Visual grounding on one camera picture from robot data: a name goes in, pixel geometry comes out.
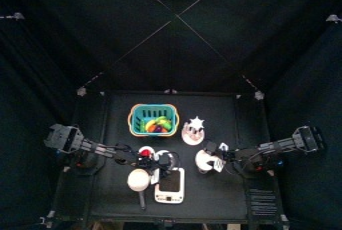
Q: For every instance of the white text label sticker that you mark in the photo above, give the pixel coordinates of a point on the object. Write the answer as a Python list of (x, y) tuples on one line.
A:
[(262, 203)]

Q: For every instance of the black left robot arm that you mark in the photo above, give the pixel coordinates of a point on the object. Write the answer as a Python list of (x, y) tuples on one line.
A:
[(74, 140)]

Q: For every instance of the white handheld device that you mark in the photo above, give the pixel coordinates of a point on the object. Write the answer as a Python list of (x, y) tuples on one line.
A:
[(170, 185)]

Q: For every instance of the purple toy eggplant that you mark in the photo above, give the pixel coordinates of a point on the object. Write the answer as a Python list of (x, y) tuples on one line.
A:
[(157, 128)]

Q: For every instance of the white toy pan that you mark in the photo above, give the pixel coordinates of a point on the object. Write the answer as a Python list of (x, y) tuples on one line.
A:
[(138, 180)]

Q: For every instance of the white round bowl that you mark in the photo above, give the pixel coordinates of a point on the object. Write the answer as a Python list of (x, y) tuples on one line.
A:
[(150, 148)]

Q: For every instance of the green toy vegetable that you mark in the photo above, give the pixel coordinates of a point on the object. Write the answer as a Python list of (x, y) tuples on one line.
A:
[(165, 120)]

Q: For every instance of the metal frame clamp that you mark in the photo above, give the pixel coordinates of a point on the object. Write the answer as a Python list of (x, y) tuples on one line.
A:
[(170, 91), (82, 91), (16, 16), (259, 95), (333, 18)]

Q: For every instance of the white star-shaped toy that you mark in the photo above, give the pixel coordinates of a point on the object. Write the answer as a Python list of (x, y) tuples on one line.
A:
[(197, 122)]

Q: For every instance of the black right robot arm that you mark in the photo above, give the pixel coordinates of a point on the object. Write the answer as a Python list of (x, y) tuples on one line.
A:
[(285, 144)]

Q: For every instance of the orange toy fruit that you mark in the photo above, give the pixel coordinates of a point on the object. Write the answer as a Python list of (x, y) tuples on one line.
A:
[(165, 130)]

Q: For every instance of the teal basket orange rim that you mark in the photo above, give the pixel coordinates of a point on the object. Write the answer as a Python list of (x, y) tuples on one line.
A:
[(134, 120)]

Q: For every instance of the yellow toy banana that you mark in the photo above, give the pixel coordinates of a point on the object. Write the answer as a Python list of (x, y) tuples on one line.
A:
[(153, 123)]

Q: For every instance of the white round cup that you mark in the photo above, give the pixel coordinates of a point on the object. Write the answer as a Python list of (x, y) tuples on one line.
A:
[(161, 152)]

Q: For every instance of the red toy fruit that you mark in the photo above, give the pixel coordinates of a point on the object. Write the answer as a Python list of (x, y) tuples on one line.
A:
[(146, 153)]

